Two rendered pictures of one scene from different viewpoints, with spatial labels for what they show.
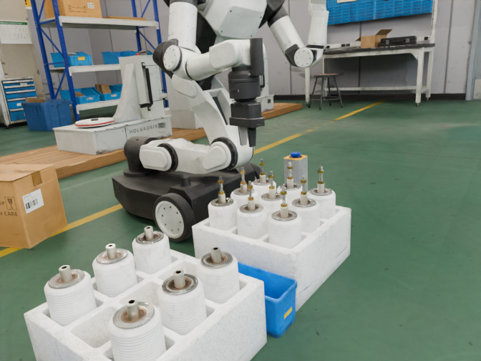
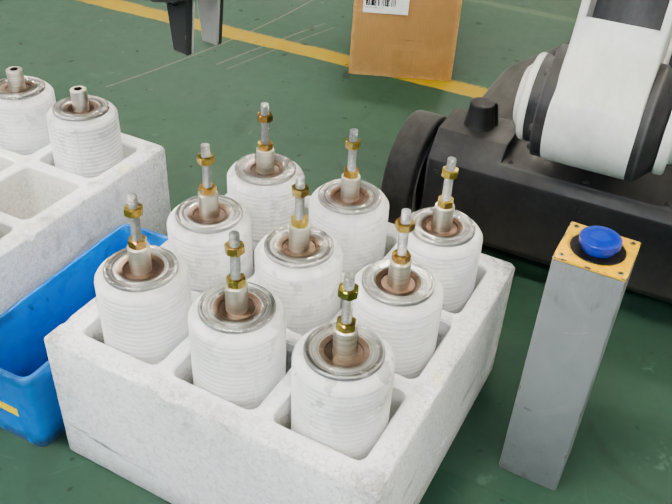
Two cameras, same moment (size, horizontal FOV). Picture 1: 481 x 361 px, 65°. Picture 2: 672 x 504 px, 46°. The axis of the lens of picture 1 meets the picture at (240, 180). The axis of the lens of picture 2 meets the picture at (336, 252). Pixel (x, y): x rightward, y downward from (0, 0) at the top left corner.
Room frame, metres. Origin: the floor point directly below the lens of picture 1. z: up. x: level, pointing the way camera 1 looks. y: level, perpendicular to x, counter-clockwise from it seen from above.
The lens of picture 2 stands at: (1.08, -0.78, 0.75)
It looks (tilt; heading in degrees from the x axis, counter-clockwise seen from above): 36 degrees down; 78
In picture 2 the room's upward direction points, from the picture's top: 3 degrees clockwise
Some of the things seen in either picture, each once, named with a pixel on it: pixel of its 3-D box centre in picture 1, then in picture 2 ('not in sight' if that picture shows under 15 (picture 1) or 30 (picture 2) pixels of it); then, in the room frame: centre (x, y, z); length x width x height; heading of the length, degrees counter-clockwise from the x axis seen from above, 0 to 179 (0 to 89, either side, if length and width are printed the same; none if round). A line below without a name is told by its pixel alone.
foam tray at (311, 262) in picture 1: (274, 241); (296, 355); (1.18, -0.10, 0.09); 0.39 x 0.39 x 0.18; 51
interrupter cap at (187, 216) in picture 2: (251, 208); (209, 214); (1.09, -0.03, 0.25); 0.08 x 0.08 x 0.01
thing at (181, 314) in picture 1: (185, 321); not in sight; (0.69, 0.14, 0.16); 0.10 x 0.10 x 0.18
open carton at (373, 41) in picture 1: (373, 39); not in sight; (5.60, -1.99, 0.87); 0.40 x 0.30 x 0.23; 39
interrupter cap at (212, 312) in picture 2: (303, 203); (237, 307); (1.11, -0.19, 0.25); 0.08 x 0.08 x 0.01
